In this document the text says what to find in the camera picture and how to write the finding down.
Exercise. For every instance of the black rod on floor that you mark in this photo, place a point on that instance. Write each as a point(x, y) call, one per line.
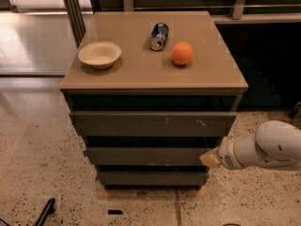
point(48, 209)

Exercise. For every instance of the orange fruit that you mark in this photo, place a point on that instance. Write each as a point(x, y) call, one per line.
point(182, 53)

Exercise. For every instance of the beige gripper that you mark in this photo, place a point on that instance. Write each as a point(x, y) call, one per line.
point(226, 156)

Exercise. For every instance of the grey drawer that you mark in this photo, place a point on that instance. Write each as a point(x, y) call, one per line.
point(145, 156)
point(152, 124)
point(142, 178)

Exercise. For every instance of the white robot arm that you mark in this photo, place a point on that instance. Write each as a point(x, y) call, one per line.
point(275, 145)

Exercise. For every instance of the blue crushed soda can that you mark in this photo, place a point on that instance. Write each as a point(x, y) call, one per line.
point(158, 37)

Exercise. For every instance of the grey bottom drawer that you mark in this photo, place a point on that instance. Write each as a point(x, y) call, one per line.
point(142, 178)

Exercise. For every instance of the grey drawer cabinet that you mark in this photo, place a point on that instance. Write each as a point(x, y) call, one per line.
point(144, 80)

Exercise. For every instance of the grey top drawer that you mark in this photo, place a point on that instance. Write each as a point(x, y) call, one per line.
point(152, 124)

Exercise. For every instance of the grey middle drawer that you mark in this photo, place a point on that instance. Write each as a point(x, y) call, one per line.
point(145, 156)

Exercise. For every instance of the white paper bowl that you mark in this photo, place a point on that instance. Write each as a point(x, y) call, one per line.
point(100, 55)

